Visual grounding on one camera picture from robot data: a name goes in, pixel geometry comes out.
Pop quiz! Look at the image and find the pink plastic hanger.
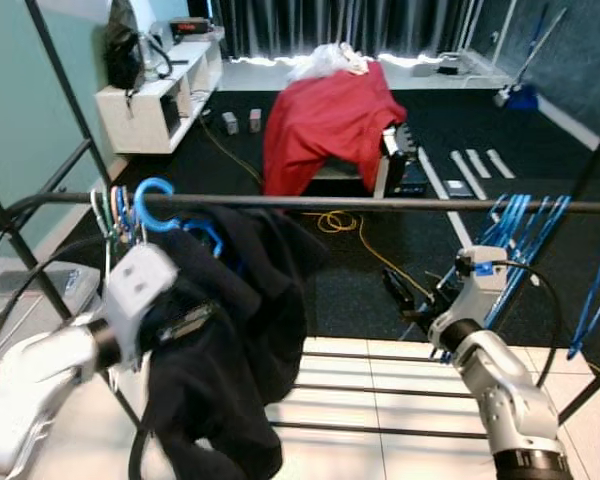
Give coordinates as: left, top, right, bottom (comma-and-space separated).
105, 185, 141, 251

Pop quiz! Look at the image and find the black curtain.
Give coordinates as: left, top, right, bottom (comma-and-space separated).
212, 0, 481, 59

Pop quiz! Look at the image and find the white shelf unit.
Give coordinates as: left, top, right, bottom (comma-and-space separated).
95, 28, 226, 156

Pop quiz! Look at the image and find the black garment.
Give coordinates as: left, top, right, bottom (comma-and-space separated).
130, 205, 326, 480

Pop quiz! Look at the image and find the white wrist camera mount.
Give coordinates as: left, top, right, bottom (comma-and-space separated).
427, 245, 511, 351
102, 243, 179, 366

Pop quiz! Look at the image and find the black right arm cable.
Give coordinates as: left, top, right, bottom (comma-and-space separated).
485, 258, 564, 391

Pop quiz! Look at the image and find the black bag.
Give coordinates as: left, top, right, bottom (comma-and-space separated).
102, 0, 146, 93

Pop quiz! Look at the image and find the black metal clothes rack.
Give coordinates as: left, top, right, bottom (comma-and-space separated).
0, 0, 600, 480

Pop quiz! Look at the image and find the white crumpled cloth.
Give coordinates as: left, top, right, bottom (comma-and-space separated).
285, 42, 371, 83

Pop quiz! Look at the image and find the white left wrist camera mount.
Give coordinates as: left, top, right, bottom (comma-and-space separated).
102, 243, 179, 366

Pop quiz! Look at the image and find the pale green plastic hanger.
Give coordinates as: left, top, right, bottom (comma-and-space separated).
88, 187, 121, 276

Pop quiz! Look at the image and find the red cloth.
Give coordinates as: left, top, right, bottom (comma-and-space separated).
263, 60, 409, 198

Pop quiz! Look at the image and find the short white floor strip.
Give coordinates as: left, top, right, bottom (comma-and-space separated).
450, 150, 488, 199

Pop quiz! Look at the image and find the long white floor strip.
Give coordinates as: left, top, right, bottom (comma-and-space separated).
418, 148, 474, 249

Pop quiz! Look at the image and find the white window bench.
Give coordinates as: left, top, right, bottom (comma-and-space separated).
218, 50, 516, 93

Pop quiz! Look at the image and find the black digital clock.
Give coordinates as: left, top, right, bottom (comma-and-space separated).
170, 17, 213, 39

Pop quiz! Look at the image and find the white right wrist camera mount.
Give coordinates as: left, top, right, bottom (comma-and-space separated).
427, 245, 511, 351

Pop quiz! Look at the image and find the blue plastic hanger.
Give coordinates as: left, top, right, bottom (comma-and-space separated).
568, 225, 600, 361
133, 177, 226, 259
515, 195, 573, 331
475, 193, 529, 301
495, 195, 551, 321

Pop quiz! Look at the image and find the mop with blue head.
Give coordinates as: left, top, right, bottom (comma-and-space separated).
493, 5, 571, 111

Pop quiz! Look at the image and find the yellow cable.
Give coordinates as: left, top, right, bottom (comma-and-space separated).
195, 115, 436, 301

